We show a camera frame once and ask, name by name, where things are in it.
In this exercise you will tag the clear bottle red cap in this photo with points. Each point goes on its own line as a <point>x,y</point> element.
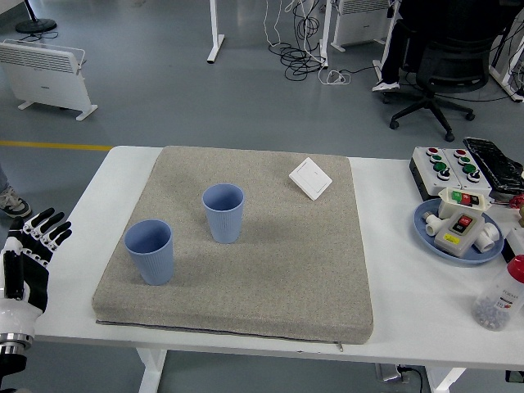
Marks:
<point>497,299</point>

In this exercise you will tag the grey-brown fabric mat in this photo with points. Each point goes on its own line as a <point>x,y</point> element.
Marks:
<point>266,266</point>

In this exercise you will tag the white table leg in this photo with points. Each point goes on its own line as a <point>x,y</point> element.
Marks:
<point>152,370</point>
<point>444,380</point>

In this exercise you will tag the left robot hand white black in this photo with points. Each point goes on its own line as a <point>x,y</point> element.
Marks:
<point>34,282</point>

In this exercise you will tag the blue round plate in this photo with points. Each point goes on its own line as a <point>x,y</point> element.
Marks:
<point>425,245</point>

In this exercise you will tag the white desk leg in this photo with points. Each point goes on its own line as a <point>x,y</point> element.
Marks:
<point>505,79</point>
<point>324,24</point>
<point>215,28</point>

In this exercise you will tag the blue ribbed plastic cup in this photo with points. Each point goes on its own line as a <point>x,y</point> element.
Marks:
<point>153,262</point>
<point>224,225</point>

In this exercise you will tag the white panel heater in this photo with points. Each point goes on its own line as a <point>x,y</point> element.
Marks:
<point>360,22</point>
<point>45,78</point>

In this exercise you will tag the person's foot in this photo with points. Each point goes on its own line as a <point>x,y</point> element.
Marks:
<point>12,204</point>

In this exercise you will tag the white small box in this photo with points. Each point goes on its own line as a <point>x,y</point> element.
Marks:
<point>516,243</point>

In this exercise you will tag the grey power strip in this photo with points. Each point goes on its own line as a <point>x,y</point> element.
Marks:
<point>395,374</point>

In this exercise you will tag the grey switch box red rocker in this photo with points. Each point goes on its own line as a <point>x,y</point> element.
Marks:
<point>456,239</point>

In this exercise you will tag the white pipe fitting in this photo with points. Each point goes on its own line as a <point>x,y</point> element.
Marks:
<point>489,239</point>
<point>432,225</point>

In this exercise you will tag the black fan stand base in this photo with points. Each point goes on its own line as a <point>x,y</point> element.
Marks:
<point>36,25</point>

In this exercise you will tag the white switch box green red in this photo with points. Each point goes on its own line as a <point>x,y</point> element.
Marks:
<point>448,206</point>

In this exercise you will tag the white wall switch plate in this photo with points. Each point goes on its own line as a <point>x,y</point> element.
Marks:
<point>310,178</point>

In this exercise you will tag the black office chair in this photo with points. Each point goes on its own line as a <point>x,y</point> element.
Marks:
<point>450,69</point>

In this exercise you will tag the white push-button control box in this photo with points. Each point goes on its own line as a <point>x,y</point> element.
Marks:
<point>427,172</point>
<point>475,182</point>

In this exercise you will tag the seated person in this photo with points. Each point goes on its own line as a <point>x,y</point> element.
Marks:
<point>393,49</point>

